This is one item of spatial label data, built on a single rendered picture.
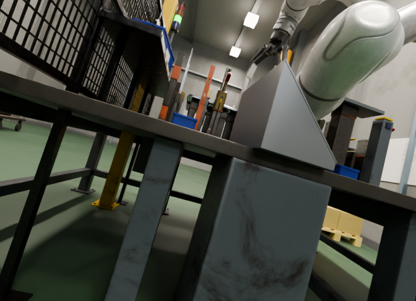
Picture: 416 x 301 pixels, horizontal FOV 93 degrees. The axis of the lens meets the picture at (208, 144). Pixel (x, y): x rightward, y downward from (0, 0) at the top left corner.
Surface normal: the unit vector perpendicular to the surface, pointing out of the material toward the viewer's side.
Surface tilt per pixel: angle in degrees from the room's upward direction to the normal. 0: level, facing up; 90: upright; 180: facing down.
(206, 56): 90
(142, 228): 90
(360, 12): 78
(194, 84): 90
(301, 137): 90
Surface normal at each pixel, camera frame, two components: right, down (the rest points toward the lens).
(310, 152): 0.18, -0.02
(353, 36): -0.72, 0.36
